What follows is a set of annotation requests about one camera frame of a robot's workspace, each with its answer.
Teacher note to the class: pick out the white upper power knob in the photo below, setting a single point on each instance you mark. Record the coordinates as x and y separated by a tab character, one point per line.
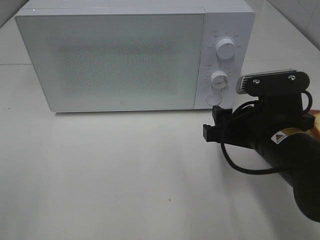
225	48

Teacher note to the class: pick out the sandwich with lettuce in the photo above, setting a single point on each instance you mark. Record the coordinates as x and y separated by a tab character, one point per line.
315	131

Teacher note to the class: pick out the white microwave door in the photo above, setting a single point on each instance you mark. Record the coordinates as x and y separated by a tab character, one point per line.
93	63

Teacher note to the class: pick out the white microwave oven body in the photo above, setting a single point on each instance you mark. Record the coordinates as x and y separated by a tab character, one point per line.
222	18

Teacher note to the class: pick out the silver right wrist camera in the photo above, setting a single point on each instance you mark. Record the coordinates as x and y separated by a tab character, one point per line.
273	83

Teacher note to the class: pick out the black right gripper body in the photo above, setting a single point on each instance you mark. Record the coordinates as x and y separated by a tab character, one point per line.
269	120

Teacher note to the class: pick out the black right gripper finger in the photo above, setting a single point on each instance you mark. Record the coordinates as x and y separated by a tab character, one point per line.
212	133
220	114

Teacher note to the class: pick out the white lower timer knob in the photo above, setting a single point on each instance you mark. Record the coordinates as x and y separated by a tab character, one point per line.
219	79

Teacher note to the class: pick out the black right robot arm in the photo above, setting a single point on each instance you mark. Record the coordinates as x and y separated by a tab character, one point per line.
297	160

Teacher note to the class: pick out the white round door button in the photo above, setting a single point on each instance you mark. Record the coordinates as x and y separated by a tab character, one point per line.
214	99

